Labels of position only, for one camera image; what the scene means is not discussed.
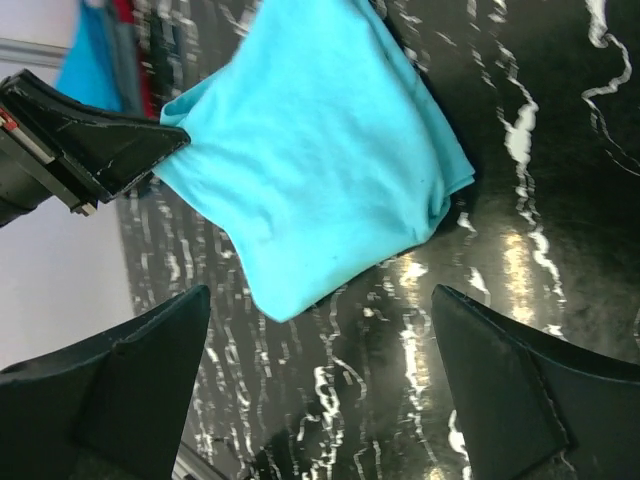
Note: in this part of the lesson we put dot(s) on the folded red t shirt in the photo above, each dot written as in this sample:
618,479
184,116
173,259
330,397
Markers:
146,70

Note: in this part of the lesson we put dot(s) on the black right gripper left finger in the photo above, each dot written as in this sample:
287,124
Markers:
112,406

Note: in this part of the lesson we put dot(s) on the folded grey t shirt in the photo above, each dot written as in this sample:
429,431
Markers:
122,44

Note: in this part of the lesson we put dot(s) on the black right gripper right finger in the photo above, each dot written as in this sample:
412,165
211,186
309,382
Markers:
524,397

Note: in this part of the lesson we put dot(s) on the light blue t shirt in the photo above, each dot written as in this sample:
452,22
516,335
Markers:
317,149

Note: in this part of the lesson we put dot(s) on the folded blue t shirt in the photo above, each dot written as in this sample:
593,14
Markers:
87,74

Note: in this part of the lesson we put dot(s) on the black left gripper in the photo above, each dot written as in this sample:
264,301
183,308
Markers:
53,145

